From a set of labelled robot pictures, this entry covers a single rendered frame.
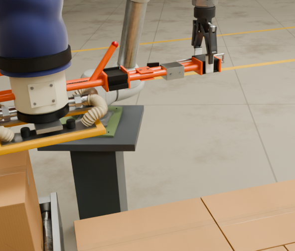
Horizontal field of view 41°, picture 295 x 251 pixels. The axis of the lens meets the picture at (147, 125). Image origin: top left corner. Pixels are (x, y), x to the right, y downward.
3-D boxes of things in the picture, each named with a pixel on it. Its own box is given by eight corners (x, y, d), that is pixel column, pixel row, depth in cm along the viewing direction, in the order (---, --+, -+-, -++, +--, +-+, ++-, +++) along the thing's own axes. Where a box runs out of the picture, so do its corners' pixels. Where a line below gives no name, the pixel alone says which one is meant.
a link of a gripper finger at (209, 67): (213, 53, 141) (214, 53, 141) (212, 71, 144) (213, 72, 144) (205, 54, 140) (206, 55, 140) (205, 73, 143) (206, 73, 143)
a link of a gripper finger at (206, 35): (209, 23, 140) (211, 22, 139) (215, 54, 141) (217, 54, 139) (199, 24, 139) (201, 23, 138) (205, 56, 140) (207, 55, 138)
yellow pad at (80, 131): (-6, 157, 116) (-10, 142, 113) (-8, 142, 124) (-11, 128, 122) (106, 134, 126) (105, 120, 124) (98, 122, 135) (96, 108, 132)
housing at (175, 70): (166, 81, 139) (166, 68, 137) (159, 75, 145) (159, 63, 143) (185, 78, 141) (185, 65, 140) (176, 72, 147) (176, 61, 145)
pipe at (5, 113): (-9, 143, 116) (-13, 125, 113) (-11, 112, 137) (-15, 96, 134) (103, 121, 126) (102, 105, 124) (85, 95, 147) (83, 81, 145)
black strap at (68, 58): (-2, 77, 110) (-5, 63, 109) (-5, 57, 130) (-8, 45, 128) (78, 65, 117) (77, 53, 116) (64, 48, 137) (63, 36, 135)
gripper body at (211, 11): (189, 5, 140) (189, 31, 144) (200, 8, 133) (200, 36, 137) (208, 3, 142) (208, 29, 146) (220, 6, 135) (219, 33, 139)
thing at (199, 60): (200, 75, 142) (201, 62, 140) (191, 69, 149) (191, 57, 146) (221, 71, 145) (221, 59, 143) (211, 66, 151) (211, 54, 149)
